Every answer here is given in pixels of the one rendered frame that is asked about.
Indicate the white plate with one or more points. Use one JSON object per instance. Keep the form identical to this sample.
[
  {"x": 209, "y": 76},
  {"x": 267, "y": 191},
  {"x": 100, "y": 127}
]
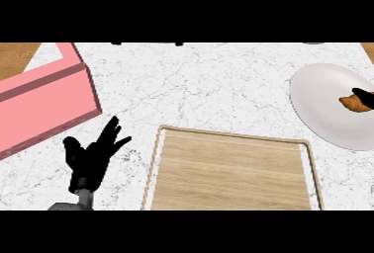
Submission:
[{"x": 331, "y": 105}]

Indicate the brown croissant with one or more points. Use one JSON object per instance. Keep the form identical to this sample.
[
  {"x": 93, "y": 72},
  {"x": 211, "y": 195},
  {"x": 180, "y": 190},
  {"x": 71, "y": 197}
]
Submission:
[{"x": 353, "y": 103}]

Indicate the wooden tray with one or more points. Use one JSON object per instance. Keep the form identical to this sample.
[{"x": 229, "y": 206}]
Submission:
[{"x": 230, "y": 173}]

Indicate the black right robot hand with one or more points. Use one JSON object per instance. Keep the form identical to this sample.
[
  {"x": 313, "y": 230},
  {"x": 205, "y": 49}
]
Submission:
[{"x": 365, "y": 97}]

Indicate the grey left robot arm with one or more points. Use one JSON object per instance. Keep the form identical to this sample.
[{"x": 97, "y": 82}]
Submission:
[{"x": 82, "y": 201}]

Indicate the pink box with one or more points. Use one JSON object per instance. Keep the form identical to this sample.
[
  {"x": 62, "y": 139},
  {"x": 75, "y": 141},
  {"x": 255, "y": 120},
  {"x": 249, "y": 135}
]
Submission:
[{"x": 41, "y": 102}]

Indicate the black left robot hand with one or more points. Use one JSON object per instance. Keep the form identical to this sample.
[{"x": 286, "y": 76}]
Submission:
[{"x": 90, "y": 158}]

